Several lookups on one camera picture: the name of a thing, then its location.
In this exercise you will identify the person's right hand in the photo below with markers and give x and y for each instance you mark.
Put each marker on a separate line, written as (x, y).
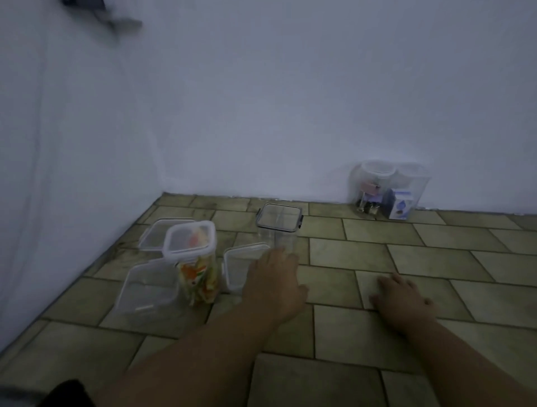
(405, 306)

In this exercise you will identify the round clear jar with clips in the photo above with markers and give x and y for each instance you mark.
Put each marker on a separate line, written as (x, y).
(358, 188)

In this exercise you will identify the person's left forearm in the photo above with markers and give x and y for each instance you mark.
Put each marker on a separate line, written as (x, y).
(189, 365)

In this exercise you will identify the black plug adapter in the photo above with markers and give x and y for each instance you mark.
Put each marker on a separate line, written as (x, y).
(84, 2)

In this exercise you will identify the black-rimmed clear lid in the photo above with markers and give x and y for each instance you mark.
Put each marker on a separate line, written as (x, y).
(279, 216)

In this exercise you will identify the pink binder clip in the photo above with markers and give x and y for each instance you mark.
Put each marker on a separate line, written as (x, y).
(372, 188)

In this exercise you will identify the person's right forearm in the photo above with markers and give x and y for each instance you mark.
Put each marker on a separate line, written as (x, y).
(461, 369)

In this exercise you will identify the large clear container two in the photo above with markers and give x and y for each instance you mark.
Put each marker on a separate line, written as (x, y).
(142, 289)

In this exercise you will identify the black sleeve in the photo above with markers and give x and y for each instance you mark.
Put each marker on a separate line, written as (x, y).
(67, 396)

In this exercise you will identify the pile of black binder clips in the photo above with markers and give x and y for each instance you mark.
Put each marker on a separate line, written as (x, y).
(367, 207)

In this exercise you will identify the large clear container one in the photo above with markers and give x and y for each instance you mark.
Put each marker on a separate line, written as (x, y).
(153, 235)

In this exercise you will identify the person's left hand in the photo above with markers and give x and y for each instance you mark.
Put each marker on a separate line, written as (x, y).
(274, 289)

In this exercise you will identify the purple binder clip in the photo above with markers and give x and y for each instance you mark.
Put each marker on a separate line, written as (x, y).
(376, 198)

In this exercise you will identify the medium clear container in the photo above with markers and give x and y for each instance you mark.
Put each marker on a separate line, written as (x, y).
(239, 264)

